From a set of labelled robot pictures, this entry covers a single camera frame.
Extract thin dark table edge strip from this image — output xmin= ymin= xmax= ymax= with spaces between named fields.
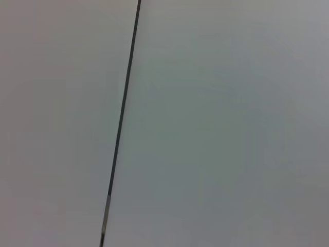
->
xmin=99 ymin=0 xmax=143 ymax=247

